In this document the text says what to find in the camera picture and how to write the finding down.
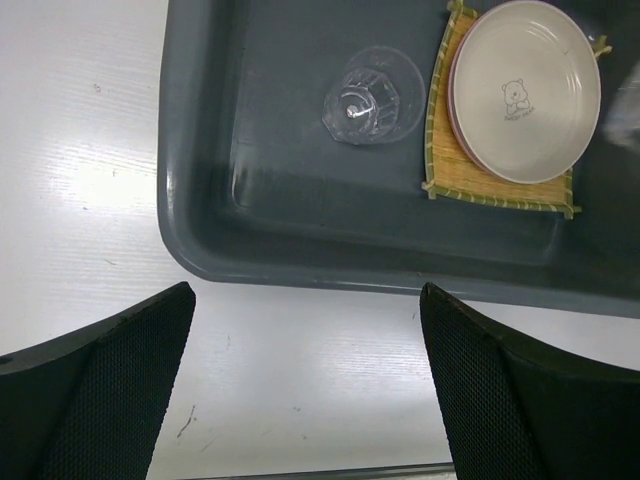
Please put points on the pink plate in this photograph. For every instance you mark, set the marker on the pink plate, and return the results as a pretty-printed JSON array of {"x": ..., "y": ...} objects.
[{"x": 451, "y": 102}]

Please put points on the woven bamboo mat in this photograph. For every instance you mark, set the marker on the woven bamboo mat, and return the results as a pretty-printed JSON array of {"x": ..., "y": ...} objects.
[{"x": 449, "y": 172}]

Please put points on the cream plate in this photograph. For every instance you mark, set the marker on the cream plate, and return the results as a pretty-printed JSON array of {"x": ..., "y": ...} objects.
[{"x": 528, "y": 91}]

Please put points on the clear plastic cup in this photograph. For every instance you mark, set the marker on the clear plastic cup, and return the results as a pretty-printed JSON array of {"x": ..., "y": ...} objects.
[{"x": 379, "y": 98}]

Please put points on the grey plastic bin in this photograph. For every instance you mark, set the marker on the grey plastic bin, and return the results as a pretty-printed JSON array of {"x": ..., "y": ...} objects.
[{"x": 252, "y": 188}]

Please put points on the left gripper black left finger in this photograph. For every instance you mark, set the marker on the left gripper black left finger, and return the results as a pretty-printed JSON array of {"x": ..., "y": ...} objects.
[{"x": 90, "y": 404}]

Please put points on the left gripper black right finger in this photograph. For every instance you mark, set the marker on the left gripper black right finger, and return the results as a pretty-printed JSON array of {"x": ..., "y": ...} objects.
[{"x": 515, "y": 407}]

